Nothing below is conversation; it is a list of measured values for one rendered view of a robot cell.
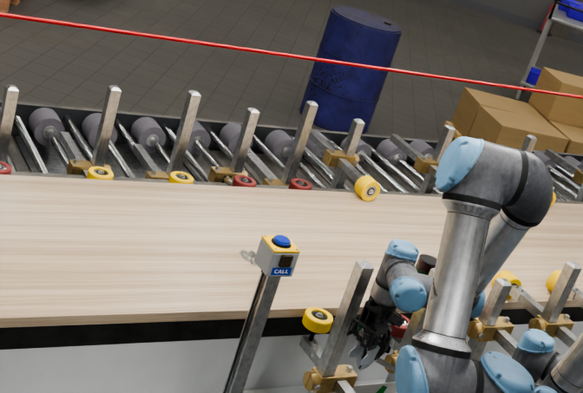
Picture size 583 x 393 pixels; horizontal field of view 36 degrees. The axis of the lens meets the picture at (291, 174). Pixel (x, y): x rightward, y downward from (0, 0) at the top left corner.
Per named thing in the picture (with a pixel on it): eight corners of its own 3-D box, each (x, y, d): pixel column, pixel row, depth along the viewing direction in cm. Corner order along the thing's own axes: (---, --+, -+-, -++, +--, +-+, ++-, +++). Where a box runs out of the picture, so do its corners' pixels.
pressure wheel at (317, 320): (324, 346, 253) (337, 311, 249) (317, 360, 245) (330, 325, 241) (297, 336, 254) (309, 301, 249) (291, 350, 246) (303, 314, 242)
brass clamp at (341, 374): (353, 392, 239) (359, 376, 237) (310, 396, 232) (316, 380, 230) (342, 377, 244) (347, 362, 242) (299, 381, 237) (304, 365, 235)
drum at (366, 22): (365, 119, 726) (400, 19, 695) (370, 143, 674) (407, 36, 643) (298, 99, 721) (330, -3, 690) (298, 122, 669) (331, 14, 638)
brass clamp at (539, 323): (569, 337, 273) (576, 324, 272) (538, 339, 266) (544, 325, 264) (555, 325, 278) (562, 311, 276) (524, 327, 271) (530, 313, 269)
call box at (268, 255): (291, 279, 209) (301, 251, 206) (265, 279, 205) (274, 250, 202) (278, 263, 214) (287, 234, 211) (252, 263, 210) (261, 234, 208)
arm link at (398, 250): (393, 251, 208) (386, 233, 216) (377, 291, 212) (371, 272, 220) (424, 258, 209) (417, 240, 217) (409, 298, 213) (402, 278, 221)
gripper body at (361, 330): (344, 337, 221) (359, 295, 217) (364, 328, 228) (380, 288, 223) (368, 354, 217) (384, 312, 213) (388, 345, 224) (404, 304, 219)
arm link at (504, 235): (573, 150, 183) (469, 293, 216) (523, 138, 181) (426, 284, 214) (584, 192, 175) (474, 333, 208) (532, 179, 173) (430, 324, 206)
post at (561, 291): (520, 397, 279) (583, 265, 261) (512, 398, 277) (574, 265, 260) (513, 390, 282) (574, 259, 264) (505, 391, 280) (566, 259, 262)
